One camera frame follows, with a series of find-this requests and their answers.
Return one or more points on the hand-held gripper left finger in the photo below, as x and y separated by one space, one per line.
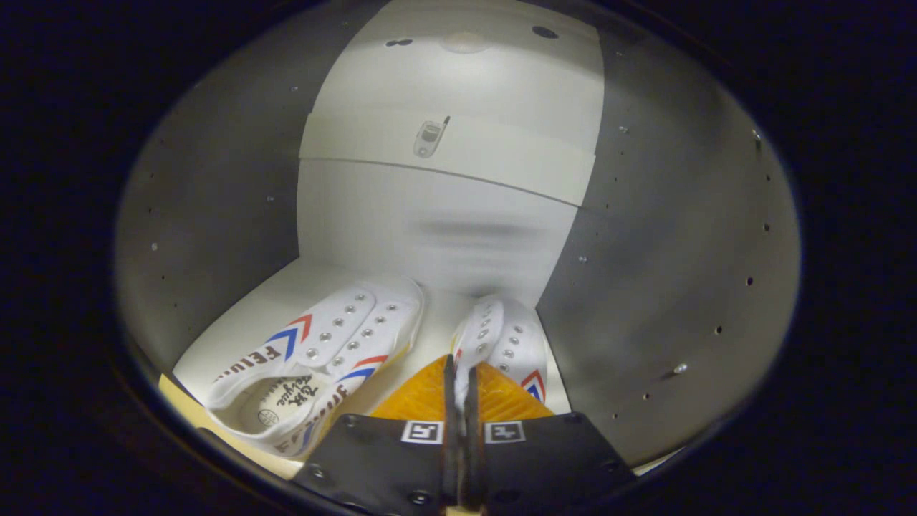
450 401

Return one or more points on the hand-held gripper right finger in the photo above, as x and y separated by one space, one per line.
473 408

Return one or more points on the white canvas shoe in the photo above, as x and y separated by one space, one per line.
501 337
322 344

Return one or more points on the grey shoe cabinet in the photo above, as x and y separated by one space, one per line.
680 251

